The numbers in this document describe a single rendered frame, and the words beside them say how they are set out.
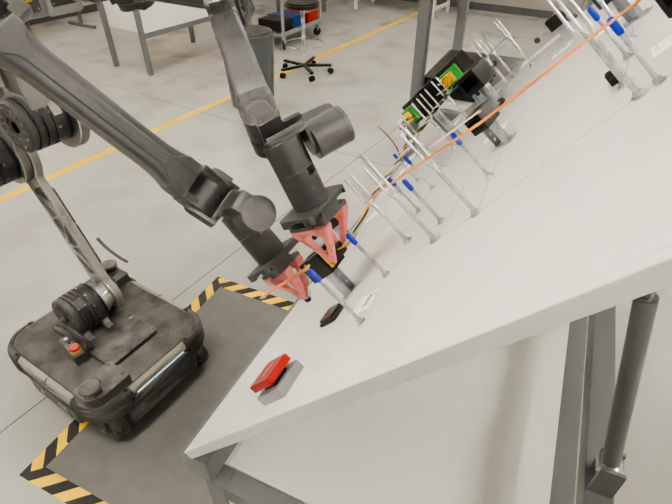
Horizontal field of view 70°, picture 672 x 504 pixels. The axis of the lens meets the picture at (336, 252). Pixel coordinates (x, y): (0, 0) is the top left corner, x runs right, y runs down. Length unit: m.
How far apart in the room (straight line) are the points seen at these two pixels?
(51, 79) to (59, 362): 1.43
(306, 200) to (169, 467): 1.42
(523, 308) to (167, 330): 1.74
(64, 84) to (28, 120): 0.69
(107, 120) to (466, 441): 0.83
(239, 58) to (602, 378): 0.81
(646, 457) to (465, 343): 1.80
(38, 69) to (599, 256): 0.70
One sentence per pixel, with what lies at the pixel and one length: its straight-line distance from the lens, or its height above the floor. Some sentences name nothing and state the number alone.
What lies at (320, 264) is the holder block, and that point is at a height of 1.16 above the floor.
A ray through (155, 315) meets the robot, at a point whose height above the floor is 0.24.
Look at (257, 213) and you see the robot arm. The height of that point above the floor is 1.24.
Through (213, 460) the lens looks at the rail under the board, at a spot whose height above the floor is 0.85.
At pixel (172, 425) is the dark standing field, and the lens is 2.04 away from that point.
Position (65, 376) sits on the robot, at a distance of 2.01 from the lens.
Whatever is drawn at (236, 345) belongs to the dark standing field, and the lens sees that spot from 2.22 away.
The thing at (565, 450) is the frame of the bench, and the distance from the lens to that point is 1.06.
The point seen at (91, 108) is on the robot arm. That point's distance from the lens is 0.78.
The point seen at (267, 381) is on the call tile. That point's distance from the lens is 0.66.
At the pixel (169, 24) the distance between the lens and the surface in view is 5.79.
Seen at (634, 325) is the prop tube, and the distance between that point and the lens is 0.58.
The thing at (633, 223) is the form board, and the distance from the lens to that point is 0.40.
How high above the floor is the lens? 1.65
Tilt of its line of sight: 38 degrees down
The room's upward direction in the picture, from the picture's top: straight up
